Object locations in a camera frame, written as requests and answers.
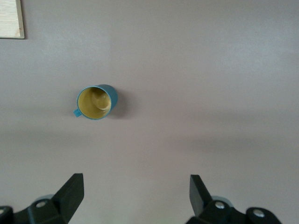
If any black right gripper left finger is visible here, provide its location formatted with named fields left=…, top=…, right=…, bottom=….
left=0, top=173, right=85, bottom=224

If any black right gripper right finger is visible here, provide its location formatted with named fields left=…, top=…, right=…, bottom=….
left=185, top=174, right=283, bottom=224

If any teal cup yellow inside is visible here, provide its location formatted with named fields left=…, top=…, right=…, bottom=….
left=73, top=84, right=118, bottom=121

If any wooden cutting board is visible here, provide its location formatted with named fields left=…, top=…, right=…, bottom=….
left=0, top=0, right=25, bottom=40

